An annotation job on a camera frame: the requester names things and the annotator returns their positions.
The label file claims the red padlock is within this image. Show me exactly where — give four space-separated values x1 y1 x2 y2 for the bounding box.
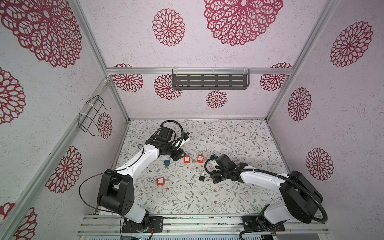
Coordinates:
184 156 191 164
156 177 171 186
197 155 205 164

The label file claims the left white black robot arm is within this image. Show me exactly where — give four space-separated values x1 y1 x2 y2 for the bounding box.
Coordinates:
97 126 190 228

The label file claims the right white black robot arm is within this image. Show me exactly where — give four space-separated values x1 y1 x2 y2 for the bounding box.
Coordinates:
204 154 328 225

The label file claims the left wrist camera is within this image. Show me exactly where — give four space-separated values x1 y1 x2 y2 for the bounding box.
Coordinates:
176 132 190 149

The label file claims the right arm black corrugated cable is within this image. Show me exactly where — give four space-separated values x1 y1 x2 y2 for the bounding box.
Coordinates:
203 155 328 223

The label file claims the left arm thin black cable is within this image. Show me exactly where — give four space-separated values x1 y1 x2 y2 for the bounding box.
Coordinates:
78 143 145 214

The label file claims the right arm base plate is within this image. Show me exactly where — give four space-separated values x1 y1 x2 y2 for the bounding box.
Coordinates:
242 216 285 233

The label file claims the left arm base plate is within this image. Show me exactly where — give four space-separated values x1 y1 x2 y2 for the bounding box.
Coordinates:
122 216 164 234

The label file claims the grey slotted wall shelf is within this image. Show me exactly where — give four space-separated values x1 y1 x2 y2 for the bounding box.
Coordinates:
171 69 250 90

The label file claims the black wire wall basket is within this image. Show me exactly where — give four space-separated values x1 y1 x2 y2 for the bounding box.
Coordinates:
78 95 113 139

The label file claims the aluminium front rail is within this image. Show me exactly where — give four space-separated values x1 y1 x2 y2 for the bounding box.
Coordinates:
76 214 330 237

